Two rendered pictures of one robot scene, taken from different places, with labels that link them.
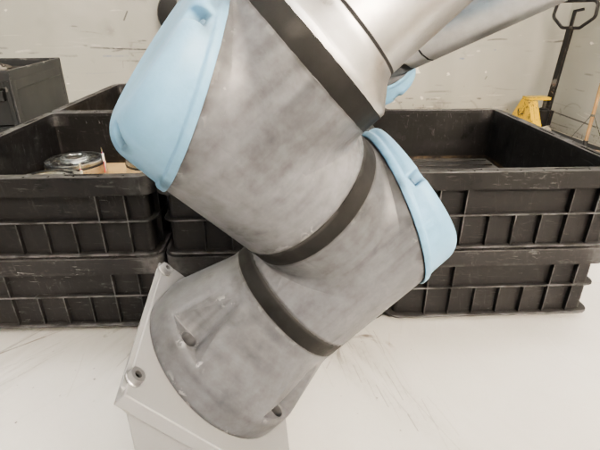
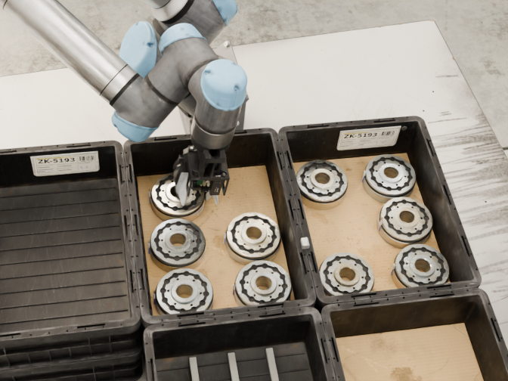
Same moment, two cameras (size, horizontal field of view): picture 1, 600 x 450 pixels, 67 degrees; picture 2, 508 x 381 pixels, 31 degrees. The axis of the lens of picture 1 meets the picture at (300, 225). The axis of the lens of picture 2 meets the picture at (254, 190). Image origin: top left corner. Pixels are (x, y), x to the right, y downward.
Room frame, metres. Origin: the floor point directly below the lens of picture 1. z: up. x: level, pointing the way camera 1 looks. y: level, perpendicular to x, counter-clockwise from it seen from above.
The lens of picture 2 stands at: (1.63, -0.11, 2.27)
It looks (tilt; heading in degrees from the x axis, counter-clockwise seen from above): 53 degrees down; 167
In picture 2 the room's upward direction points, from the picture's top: 7 degrees clockwise
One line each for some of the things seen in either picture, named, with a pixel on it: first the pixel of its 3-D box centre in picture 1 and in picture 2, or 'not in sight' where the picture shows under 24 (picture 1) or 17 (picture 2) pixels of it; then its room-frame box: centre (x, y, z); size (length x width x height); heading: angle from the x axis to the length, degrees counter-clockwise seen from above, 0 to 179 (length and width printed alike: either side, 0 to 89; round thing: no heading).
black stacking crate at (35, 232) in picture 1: (94, 174); (369, 221); (0.70, 0.34, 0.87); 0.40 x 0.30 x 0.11; 3
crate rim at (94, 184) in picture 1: (87, 144); (373, 205); (0.70, 0.34, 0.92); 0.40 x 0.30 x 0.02; 3
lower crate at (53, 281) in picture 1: (106, 233); not in sight; (0.70, 0.34, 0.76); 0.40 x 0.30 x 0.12; 3
